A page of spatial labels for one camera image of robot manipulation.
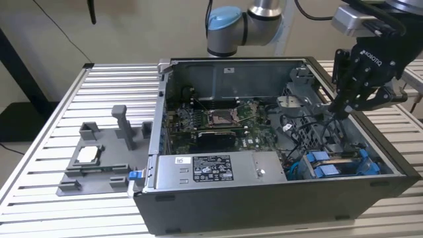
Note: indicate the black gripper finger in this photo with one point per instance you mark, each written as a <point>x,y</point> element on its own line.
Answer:
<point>386,98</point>
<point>342,84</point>

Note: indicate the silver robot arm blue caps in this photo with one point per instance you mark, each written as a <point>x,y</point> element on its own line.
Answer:
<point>231,37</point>

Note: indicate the grey metal disk bay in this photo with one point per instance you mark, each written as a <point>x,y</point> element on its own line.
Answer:
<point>358,146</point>

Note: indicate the green motherboard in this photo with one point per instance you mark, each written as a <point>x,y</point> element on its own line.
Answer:
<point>254,134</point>

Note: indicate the black RAM slots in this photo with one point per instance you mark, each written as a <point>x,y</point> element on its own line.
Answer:
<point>215,99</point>

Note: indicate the CPU socket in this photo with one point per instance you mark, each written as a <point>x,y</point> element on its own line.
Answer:
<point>220,118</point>

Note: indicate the black graphics card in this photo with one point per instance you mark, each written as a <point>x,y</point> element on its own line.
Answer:
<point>216,141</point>

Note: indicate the silver power supply unit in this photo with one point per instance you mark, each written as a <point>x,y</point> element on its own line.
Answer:
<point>228,171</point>

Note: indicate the black open PC case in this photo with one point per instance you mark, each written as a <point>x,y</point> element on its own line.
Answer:
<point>251,210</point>

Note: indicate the blue case latch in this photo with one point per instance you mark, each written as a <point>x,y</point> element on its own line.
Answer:
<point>133,176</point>

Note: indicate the grey parts rack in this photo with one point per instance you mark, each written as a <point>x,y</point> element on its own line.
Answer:
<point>99,138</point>

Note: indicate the silver CPU chip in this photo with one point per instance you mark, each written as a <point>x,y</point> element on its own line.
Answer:
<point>88,154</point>

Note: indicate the black stand with base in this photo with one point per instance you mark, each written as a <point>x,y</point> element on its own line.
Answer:
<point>20,81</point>

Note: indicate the grey metal drive bracket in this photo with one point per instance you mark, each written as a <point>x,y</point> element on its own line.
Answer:
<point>298,99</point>

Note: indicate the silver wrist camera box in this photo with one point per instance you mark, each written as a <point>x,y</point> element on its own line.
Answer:
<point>347,19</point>

